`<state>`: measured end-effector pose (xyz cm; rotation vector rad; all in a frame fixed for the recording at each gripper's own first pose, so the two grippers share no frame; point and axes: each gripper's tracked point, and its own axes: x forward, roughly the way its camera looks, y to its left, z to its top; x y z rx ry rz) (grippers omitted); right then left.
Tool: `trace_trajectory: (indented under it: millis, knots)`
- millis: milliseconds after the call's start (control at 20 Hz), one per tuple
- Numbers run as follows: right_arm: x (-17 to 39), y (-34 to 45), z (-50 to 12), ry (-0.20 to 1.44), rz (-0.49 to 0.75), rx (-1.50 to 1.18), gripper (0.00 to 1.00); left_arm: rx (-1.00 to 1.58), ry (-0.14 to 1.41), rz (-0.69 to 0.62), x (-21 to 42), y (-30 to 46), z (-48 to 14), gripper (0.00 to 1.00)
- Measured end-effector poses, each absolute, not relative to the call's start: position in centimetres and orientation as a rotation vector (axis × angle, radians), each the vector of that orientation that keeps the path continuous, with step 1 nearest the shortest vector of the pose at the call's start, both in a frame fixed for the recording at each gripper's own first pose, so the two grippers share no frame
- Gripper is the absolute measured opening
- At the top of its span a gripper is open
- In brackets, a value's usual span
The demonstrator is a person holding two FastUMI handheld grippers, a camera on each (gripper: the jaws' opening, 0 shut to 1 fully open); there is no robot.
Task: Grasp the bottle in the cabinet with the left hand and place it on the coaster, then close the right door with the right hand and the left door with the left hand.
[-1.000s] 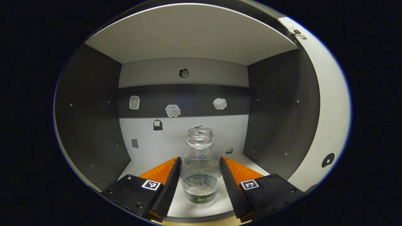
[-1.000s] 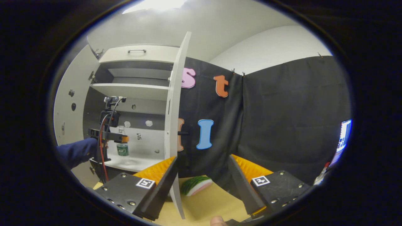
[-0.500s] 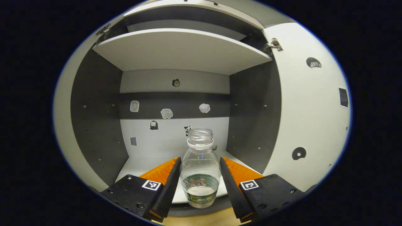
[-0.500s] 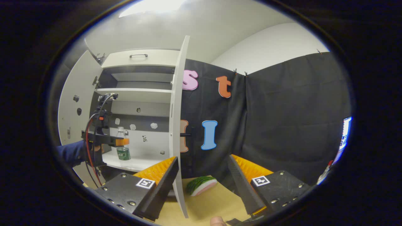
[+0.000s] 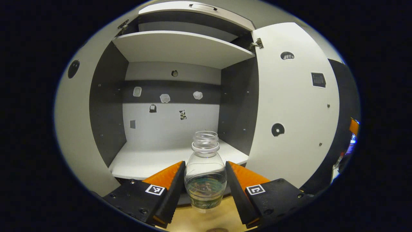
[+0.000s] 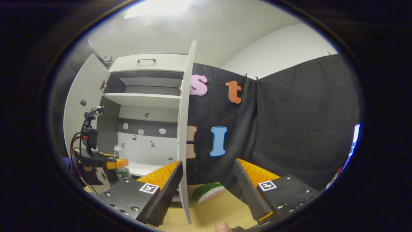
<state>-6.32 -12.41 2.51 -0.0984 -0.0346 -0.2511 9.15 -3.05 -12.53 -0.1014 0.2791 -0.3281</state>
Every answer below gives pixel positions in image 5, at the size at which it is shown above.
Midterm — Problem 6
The wide white cabinet shelf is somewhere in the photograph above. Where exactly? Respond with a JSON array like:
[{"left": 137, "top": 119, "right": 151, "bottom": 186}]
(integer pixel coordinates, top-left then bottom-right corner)
[{"left": 112, "top": 31, "right": 255, "bottom": 70}]

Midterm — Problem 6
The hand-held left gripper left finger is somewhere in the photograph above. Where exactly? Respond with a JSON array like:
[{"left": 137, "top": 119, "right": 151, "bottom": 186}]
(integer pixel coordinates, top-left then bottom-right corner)
[{"left": 103, "top": 161, "right": 186, "bottom": 229}]

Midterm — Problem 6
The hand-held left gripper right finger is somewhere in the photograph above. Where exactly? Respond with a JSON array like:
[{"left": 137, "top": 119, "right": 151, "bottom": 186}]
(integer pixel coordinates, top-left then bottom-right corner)
[{"left": 225, "top": 161, "right": 314, "bottom": 229}]

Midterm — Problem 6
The metal drawer handle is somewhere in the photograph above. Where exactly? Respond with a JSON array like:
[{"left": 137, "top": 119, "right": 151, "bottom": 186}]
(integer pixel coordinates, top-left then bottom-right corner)
[{"left": 189, "top": 3, "right": 218, "bottom": 11}]

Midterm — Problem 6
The narrow white cabinet shelf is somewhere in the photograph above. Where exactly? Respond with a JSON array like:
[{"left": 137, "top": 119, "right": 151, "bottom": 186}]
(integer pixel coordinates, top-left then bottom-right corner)
[{"left": 138, "top": 21, "right": 240, "bottom": 42}]

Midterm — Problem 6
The clear plastic bottle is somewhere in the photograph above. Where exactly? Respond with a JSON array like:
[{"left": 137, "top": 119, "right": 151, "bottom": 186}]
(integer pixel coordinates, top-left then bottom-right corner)
[{"left": 184, "top": 130, "right": 228, "bottom": 213}]

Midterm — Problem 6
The white and grey cabinet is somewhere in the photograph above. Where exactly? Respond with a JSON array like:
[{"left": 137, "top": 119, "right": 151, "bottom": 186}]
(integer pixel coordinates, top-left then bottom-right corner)
[{"left": 89, "top": 0, "right": 261, "bottom": 207}]

